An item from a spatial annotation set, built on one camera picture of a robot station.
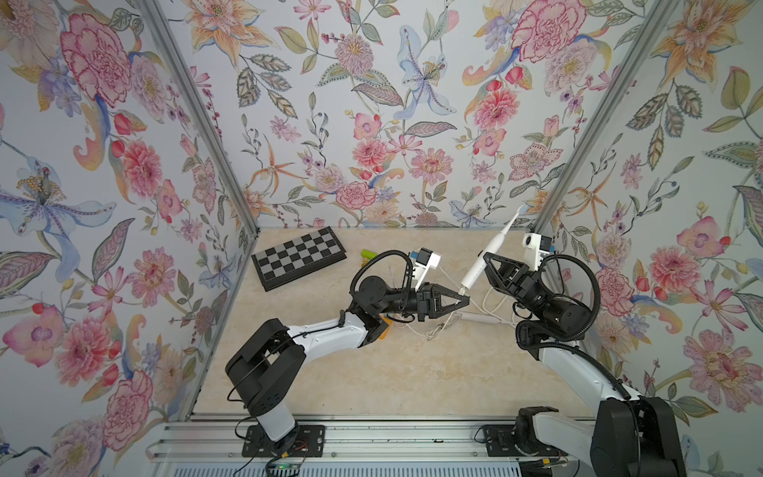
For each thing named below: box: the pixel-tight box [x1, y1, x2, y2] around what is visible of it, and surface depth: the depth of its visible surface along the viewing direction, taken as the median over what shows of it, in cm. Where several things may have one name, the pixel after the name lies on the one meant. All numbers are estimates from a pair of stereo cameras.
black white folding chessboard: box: [250, 225, 347, 293], surface depth 110 cm
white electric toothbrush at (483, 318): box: [458, 313, 503, 324], surface depth 97 cm
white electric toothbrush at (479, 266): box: [458, 205, 524, 297], surface depth 62 cm
